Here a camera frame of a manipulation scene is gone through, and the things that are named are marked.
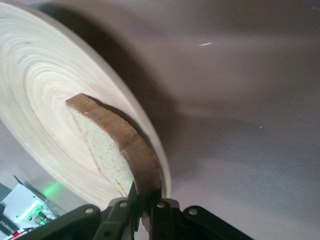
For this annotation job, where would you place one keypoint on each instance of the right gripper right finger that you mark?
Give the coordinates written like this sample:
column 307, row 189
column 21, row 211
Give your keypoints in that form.
column 190, row 225

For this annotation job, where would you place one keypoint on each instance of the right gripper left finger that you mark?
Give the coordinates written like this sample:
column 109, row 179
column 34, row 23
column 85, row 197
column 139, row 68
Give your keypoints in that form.
column 87, row 225

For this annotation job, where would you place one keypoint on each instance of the brown crust bread slice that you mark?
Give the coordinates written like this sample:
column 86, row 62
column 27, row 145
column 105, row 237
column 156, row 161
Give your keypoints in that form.
column 107, row 140

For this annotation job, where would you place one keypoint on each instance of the round wooden plate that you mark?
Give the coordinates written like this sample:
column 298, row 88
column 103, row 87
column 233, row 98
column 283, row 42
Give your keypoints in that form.
column 50, row 87

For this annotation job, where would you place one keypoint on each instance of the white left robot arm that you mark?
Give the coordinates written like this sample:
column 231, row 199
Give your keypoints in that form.
column 20, row 205

